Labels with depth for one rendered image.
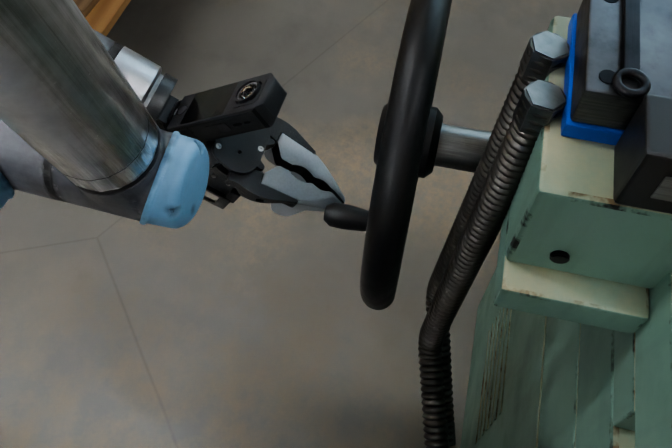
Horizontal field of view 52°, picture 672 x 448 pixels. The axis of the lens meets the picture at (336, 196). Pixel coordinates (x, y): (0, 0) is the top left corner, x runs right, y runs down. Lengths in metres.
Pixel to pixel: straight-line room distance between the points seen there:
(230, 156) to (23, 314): 0.92
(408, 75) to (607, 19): 0.12
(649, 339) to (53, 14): 0.39
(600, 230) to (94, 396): 1.12
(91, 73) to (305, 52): 1.35
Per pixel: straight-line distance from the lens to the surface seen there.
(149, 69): 0.66
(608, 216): 0.42
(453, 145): 0.57
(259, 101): 0.58
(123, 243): 1.51
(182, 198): 0.54
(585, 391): 0.60
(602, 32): 0.43
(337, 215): 0.66
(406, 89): 0.45
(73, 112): 0.43
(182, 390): 1.36
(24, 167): 0.59
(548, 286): 0.47
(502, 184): 0.47
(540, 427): 0.74
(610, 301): 0.48
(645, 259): 0.46
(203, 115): 0.63
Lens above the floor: 1.29
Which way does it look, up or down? 59 degrees down
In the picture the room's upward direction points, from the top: straight up
